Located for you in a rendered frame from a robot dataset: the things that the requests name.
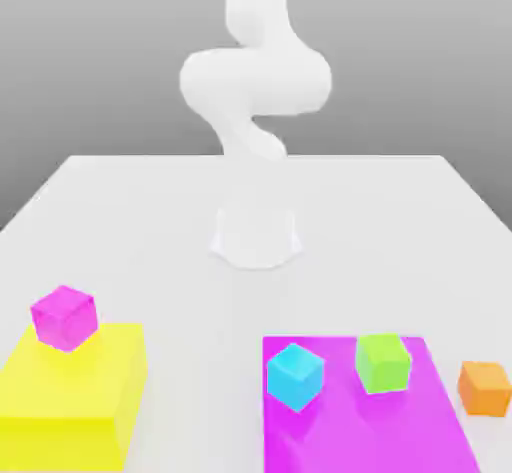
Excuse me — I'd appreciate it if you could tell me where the small cyan cube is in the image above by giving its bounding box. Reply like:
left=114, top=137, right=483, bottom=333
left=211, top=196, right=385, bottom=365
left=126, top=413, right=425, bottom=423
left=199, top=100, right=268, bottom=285
left=266, top=342, right=325, bottom=413

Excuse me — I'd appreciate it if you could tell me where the small green cube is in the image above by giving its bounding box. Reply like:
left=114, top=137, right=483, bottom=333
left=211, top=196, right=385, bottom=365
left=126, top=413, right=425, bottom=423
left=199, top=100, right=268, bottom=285
left=354, top=332, right=412, bottom=395

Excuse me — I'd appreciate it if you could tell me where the small magenta cube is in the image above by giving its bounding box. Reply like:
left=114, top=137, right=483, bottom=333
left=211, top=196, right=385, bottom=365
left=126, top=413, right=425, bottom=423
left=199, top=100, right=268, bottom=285
left=30, top=284, right=99, bottom=353

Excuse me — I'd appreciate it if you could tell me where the small orange cube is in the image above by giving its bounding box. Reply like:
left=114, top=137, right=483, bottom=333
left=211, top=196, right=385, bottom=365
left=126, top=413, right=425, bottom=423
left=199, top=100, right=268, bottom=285
left=457, top=360, right=512, bottom=418

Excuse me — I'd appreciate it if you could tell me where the large magenta box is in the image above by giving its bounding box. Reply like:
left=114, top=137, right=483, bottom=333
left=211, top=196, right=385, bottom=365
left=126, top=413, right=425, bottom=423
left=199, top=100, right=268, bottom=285
left=261, top=334, right=483, bottom=473

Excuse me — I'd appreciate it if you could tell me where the large yellow box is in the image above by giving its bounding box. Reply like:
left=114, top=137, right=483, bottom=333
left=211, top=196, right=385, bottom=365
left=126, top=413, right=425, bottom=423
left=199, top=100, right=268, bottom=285
left=0, top=322, right=149, bottom=473

